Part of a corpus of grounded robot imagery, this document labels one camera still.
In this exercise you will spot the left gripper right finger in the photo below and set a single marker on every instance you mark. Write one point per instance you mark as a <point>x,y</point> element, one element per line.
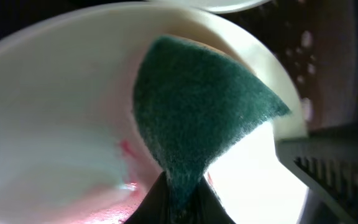
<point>206,207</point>

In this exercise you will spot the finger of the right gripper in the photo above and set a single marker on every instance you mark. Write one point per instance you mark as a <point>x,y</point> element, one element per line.
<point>327,162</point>

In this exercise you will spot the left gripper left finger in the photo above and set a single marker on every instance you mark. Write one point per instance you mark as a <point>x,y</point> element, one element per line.
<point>154,209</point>

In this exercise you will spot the green yellow sponge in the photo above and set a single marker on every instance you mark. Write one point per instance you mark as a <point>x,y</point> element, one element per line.
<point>191,105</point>

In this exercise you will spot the light blue plate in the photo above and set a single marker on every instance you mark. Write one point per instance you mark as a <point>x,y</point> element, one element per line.
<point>217,6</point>
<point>69,150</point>

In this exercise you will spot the round black tray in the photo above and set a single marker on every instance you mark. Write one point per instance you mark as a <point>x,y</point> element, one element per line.
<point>317,43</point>

